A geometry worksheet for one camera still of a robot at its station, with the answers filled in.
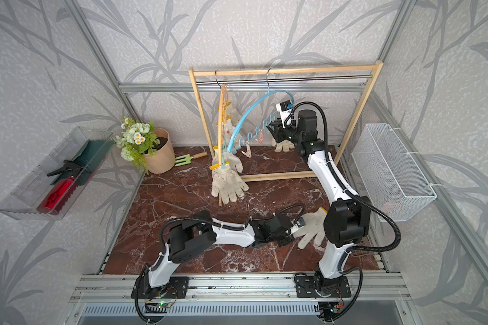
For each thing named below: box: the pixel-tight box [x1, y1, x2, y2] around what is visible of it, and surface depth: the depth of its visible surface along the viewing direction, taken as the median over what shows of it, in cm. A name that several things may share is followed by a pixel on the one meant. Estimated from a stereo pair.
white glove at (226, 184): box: [211, 165, 250, 206], surface depth 82 cm
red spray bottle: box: [36, 159, 84, 216], surface depth 61 cm
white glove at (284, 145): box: [271, 137, 295, 153], surface depth 101 cm
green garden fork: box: [174, 151, 208, 167], surface depth 118 cm
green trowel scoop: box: [50, 139, 116, 186], surface depth 68 cm
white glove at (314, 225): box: [292, 206, 328, 250], surface depth 89 cm
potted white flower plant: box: [115, 117, 176, 175], surface depth 88 cm
